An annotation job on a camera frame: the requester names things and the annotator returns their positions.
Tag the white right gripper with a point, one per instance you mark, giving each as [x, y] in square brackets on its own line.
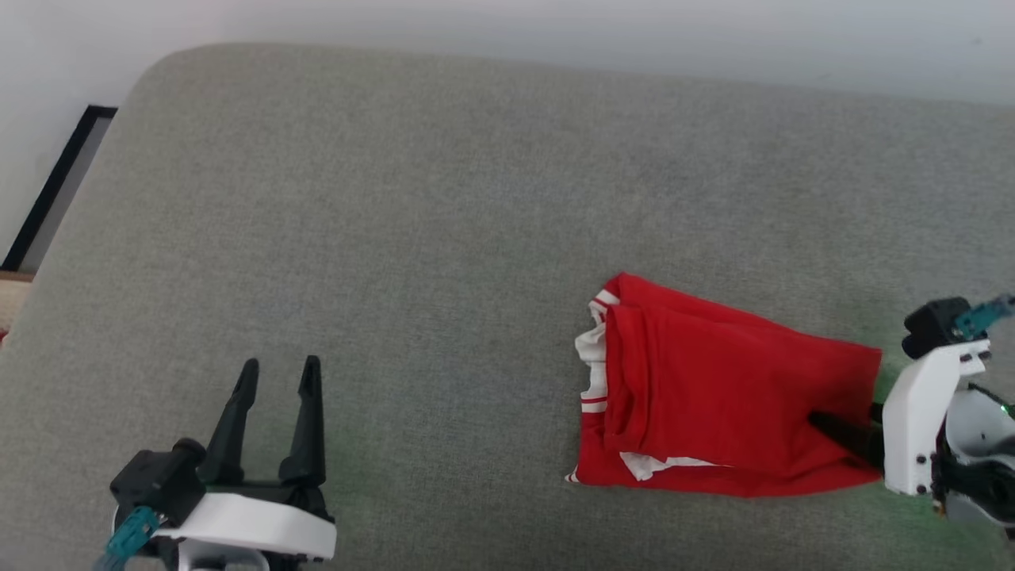
[912, 428]

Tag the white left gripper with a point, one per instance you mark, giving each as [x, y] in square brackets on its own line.
[254, 523]

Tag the red shirt with white trim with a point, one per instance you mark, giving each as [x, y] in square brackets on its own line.
[714, 396]

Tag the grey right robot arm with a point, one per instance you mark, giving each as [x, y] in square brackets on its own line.
[979, 444]

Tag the grey fabric sofa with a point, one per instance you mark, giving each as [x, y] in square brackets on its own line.
[436, 277]

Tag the black baseboard strip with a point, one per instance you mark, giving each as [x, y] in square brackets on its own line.
[59, 186]

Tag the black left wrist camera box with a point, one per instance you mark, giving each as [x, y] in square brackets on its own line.
[155, 484]

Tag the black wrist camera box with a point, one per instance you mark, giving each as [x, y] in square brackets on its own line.
[936, 325]
[155, 484]

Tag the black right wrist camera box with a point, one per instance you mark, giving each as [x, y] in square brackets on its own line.
[936, 325]

